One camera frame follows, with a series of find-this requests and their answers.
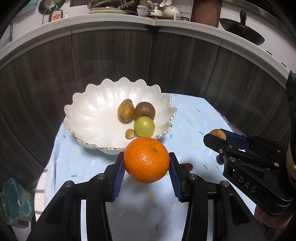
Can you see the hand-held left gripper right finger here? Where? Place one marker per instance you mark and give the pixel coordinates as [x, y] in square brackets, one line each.
[175, 180]

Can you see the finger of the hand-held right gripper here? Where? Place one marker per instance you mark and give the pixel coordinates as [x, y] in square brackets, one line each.
[215, 143]
[238, 140]

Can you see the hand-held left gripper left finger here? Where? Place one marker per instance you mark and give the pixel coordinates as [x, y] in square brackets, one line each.
[118, 178]

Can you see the small tan longan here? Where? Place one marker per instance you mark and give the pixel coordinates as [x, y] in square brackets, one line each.
[130, 134]
[217, 134]

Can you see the small red jujube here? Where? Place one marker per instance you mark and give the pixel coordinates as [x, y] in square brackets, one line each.
[188, 166]

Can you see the orange tangerine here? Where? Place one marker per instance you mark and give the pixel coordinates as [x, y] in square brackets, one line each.
[145, 160]

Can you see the green apple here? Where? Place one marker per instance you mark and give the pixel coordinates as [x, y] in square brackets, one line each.
[143, 127]

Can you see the white scalloped bowl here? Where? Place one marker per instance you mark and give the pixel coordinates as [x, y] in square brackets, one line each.
[92, 115]

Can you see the yellow mango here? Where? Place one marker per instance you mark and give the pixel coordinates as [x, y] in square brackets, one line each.
[126, 110]

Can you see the brown kiwi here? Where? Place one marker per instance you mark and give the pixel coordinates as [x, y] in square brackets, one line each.
[145, 110]

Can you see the person's right hand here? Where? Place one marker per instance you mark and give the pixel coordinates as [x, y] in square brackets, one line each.
[266, 220]

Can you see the light blue tablecloth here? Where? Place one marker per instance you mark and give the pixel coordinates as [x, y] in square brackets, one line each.
[196, 120]

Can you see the white checkered cloth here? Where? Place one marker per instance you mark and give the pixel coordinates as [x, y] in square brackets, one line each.
[42, 183]

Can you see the green glass dish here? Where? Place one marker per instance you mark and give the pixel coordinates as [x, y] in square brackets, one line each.
[16, 199]

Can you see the black wok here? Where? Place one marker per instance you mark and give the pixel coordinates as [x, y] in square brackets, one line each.
[242, 30]

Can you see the dark wood cabinet front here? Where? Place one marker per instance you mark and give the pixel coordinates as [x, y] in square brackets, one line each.
[115, 58]

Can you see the glass jar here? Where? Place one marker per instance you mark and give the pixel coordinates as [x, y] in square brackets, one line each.
[184, 19]

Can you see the wooden cutting board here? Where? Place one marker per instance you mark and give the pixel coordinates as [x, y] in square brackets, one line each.
[205, 14]

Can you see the steel tray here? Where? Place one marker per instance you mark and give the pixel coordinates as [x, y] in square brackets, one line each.
[161, 16]

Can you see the white teapot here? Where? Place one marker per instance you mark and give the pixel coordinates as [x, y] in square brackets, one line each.
[171, 11]

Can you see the white spoon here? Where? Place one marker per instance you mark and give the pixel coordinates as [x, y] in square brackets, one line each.
[169, 2]
[163, 2]

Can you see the white mug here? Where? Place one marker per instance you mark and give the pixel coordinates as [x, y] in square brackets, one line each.
[143, 11]

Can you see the white kitchen countertop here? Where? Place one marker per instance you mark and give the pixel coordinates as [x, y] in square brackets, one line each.
[104, 22]

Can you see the green plastic basin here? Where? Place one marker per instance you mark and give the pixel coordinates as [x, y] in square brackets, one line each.
[108, 12]

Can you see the pink plate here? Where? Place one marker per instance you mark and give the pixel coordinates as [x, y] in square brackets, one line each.
[104, 9]

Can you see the green dish soap bottle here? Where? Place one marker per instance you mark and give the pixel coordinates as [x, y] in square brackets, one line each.
[56, 16]

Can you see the steel mixing bowl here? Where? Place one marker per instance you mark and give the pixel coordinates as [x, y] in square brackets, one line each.
[101, 4]

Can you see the hanging frying pan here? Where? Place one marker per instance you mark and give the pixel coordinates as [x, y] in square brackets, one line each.
[46, 4]

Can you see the white wall socket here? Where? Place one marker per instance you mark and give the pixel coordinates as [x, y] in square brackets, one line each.
[185, 8]

